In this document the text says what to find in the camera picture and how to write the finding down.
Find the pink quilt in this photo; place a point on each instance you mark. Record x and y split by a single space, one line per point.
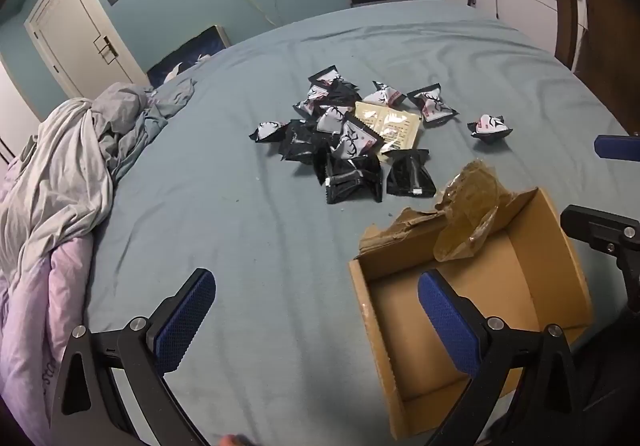
30 326

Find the beige sachet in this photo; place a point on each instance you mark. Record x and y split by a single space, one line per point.
395 126

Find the brown cardboard box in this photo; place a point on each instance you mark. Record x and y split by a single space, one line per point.
500 276

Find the brown wooden furniture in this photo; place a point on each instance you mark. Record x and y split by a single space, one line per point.
605 26

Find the pile of snack packets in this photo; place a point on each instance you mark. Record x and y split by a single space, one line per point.
345 176

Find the crumpled clear packing tape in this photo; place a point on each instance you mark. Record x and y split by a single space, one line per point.
465 221

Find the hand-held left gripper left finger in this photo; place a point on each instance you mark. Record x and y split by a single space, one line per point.
187 321

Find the cream panelled door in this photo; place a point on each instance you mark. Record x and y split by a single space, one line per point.
75 26

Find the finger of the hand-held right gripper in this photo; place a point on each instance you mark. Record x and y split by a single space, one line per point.
617 147
597 226

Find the blue bed sheet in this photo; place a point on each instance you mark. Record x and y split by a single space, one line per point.
225 226

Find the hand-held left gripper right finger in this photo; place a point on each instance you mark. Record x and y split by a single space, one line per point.
445 321

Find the crumpled grey blanket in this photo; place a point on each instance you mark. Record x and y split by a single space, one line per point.
65 166

